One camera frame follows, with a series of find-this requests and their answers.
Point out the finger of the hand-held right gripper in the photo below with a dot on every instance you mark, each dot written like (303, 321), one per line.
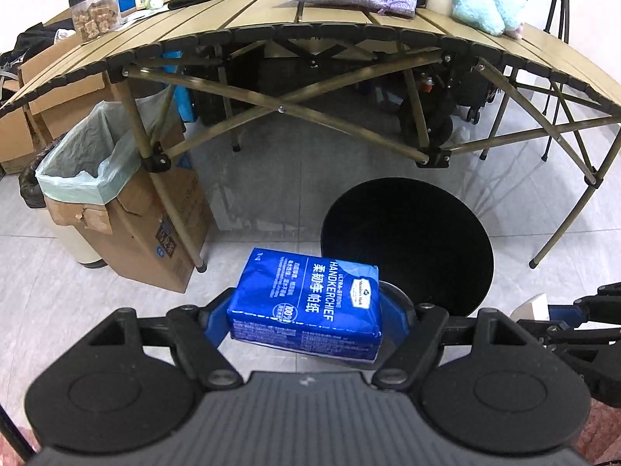
(596, 364)
(601, 306)

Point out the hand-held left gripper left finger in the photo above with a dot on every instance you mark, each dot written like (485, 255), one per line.
(218, 318)

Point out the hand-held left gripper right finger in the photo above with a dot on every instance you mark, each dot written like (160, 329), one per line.
(395, 320)

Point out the black round trash bin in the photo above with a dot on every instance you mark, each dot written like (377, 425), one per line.
(407, 242)

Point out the blue tissue pack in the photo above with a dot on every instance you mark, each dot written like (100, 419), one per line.
(301, 301)

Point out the cardboard box with bag liner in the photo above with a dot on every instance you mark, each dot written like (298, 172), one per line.
(145, 233)

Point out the white waste bin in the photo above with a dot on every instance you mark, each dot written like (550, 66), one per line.
(73, 242)

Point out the black cart with wheels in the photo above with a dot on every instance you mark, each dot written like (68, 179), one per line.
(432, 126)

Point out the green plastic bag liner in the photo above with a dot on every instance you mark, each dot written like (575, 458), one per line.
(63, 184)

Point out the black storage case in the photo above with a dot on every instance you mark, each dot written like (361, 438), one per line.
(213, 102)

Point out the blue plastic crate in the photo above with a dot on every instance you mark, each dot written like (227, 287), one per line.
(184, 102)

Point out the black garbage bag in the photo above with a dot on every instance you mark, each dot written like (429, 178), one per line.
(30, 189)

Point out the open cardboard box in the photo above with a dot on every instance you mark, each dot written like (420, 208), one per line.
(63, 102)
(14, 145)

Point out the tan slatted folding table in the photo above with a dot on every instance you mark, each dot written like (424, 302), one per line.
(218, 14)

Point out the small white green bottle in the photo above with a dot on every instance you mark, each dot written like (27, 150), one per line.
(156, 2)

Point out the clear snack jar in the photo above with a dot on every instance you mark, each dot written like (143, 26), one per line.
(94, 17)

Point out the blue plush toy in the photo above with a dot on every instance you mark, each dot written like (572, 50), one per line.
(480, 0)

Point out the black clothing pile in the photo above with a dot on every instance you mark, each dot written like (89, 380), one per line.
(34, 41)

